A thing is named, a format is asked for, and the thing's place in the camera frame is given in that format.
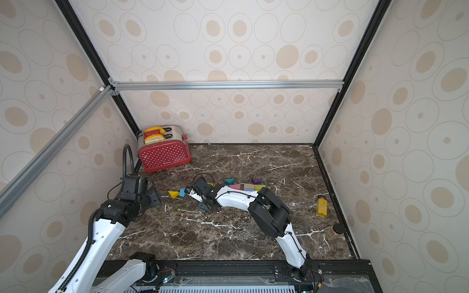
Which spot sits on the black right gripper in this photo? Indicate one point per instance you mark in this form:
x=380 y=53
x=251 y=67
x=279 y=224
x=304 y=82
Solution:
x=204 y=199

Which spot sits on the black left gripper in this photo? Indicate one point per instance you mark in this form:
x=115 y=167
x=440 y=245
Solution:
x=155 y=195

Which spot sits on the yellow triangular block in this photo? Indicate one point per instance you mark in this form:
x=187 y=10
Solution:
x=173 y=194

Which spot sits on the teal triangular block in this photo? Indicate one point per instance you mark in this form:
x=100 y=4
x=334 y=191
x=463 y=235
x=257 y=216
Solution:
x=229 y=181

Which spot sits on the purple triangular block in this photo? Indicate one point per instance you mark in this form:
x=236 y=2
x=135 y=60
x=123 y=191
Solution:
x=256 y=181

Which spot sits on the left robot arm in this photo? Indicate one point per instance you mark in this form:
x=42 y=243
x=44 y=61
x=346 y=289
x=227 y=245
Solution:
x=105 y=227

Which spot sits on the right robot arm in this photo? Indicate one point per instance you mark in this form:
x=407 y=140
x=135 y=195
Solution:
x=268 y=212

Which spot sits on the red polka dot toy toaster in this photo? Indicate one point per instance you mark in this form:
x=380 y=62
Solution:
x=172 y=152

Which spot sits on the toy bread slice front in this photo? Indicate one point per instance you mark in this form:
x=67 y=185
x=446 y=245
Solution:
x=154 y=139

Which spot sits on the toy bread slice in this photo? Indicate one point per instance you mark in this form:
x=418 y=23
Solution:
x=154 y=139
x=157 y=130

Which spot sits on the toy bread slice rear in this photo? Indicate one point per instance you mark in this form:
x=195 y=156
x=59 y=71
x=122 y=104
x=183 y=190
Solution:
x=157 y=130

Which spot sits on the yellow toy bottle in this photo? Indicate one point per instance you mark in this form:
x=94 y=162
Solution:
x=321 y=206

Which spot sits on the black lid wooden jar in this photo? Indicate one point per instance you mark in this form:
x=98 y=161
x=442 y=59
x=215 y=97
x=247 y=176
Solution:
x=334 y=231

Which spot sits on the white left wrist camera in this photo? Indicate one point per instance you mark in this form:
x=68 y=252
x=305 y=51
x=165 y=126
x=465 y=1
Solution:
x=133 y=187

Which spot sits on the silver aluminium rail back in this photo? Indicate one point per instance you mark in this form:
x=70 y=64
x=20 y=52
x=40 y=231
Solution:
x=229 y=85

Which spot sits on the silver aluminium rail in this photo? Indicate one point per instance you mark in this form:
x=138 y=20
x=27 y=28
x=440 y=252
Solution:
x=229 y=85
x=15 y=188

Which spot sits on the black corner frame post left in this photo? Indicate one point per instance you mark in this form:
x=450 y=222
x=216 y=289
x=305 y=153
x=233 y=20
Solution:
x=70 y=16

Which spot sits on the black corner frame post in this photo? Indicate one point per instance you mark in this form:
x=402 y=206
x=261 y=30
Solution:
x=369 y=34
x=70 y=16

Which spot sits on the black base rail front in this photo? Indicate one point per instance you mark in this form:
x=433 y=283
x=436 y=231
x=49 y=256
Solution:
x=271 y=276

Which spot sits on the silver aluminium rail left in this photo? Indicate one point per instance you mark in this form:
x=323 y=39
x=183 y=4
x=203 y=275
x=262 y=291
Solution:
x=15 y=188

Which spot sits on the black corner frame post right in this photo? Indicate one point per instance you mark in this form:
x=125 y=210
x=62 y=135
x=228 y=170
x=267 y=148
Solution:
x=369 y=34

